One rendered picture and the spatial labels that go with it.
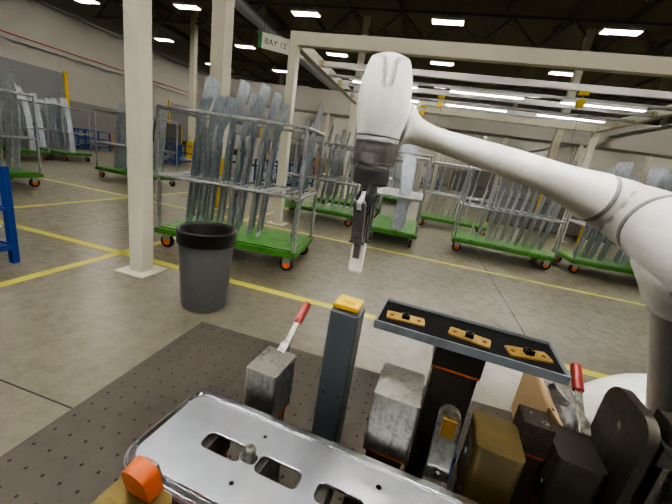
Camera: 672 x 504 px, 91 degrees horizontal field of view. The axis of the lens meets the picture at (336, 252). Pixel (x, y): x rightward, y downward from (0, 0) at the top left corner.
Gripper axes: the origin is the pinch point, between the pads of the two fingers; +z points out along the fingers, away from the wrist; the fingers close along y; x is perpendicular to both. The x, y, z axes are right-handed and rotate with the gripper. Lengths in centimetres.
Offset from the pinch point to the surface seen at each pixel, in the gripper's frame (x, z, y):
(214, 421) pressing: -13.5, 27.0, 30.1
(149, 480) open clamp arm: -8, 18, 48
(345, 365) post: 2.5, 25.9, 3.4
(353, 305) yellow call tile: 1.5, 11.1, 1.6
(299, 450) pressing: 2.6, 27.1, 28.5
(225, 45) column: -460, -198, -536
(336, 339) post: -0.7, 19.9, 3.4
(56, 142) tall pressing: -1314, 72, -744
